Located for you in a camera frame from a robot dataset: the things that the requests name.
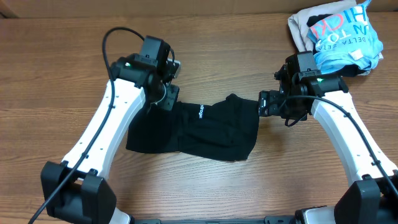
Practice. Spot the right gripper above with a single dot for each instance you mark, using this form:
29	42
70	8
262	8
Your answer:
273	108

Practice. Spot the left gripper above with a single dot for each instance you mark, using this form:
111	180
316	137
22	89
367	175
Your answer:
168	102

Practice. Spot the black polo shirt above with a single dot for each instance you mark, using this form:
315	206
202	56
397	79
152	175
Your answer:
224	131

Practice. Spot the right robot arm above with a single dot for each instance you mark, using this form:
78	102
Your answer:
372	176

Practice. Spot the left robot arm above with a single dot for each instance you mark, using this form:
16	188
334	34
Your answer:
76	189

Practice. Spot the black folded garment in pile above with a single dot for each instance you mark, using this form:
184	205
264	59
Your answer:
347	70

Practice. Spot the beige folded garment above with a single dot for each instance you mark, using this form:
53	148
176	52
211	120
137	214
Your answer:
297	23

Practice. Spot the light blue printed t-shirt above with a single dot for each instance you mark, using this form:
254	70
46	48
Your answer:
346	38

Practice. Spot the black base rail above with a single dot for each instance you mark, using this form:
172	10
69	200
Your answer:
211	221

